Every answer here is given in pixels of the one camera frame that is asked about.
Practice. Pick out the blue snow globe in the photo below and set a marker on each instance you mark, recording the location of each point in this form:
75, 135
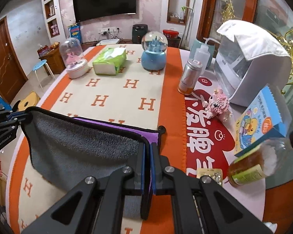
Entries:
154, 46

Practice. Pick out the green tissue pack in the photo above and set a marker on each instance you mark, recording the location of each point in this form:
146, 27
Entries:
109, 61

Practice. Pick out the purple and grey towel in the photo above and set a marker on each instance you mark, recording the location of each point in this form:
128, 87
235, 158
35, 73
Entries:
64, 150

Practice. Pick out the pink glass dome music box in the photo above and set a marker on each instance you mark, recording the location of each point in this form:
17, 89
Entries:
72, 54

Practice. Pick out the blue children's book box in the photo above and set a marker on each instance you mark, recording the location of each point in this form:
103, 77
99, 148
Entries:
266, 117

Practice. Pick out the red lidded pot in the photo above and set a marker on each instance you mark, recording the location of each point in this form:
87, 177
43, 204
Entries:
173, 38

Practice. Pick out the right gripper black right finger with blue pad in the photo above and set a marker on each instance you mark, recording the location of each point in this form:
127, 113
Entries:
200, 205

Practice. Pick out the white wall shelf unit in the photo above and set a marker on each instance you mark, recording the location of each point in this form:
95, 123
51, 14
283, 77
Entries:
53, 20

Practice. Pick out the wooden TV cabinet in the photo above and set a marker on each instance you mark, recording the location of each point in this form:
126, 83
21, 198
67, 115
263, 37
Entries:
55, 61

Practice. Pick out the teal cup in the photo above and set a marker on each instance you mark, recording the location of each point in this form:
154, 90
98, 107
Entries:
207, 46

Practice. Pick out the pink block toy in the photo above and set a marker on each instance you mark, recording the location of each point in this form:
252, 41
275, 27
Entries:
218, 106

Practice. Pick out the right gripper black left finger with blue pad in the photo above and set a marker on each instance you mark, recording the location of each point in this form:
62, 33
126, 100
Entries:
97, 205

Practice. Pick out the brown wooden door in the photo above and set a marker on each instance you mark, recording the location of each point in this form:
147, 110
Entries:
12, 76

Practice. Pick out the silver orange drink can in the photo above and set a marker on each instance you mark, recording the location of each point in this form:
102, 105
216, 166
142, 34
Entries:
191, 72

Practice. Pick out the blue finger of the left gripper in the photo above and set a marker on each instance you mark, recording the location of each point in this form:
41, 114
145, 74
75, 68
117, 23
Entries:
18, 118

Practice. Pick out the clear bottle yellow liquid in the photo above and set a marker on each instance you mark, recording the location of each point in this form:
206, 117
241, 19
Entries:
260, 162

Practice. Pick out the white appliance with cloth cover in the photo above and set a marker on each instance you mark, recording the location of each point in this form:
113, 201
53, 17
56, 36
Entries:
251, 63

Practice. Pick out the white pill bottle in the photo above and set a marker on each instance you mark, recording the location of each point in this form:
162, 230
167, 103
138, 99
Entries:
271, 226

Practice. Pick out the white squeeze bottle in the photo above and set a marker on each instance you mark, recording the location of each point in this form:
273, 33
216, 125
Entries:
203, 58

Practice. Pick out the foil pill blister pack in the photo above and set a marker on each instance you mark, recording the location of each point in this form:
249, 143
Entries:
214, 173

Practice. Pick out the yellow plastic stool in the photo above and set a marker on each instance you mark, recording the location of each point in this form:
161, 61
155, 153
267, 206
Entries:
31, 100

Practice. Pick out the orange cream H blanket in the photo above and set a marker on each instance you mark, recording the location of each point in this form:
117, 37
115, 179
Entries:
135, 97

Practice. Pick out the small blue stool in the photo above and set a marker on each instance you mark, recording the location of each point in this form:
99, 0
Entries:
5, 105

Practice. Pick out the black wall television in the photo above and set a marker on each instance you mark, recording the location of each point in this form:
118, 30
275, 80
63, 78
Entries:
91, 9

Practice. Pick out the white pink printed tablecloth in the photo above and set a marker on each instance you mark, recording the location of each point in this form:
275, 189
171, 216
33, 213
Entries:
208, 145

